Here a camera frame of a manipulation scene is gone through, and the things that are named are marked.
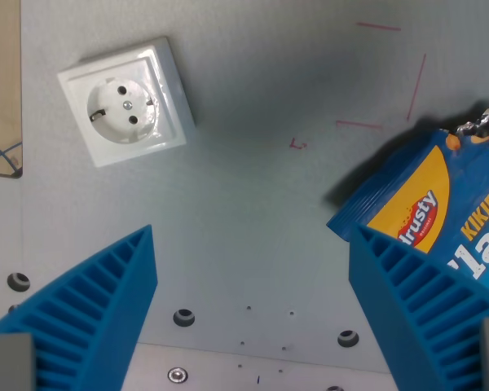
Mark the blue peanut snack bag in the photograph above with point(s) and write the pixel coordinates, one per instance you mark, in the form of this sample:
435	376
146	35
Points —
436	203

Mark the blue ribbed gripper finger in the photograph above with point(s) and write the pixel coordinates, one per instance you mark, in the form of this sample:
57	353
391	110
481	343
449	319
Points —
85	309
424	309

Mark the white wall power socket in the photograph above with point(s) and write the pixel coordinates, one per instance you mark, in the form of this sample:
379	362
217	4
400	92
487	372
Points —
126	104

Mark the silver screw head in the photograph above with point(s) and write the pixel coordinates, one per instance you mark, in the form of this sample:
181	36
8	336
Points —
177	374

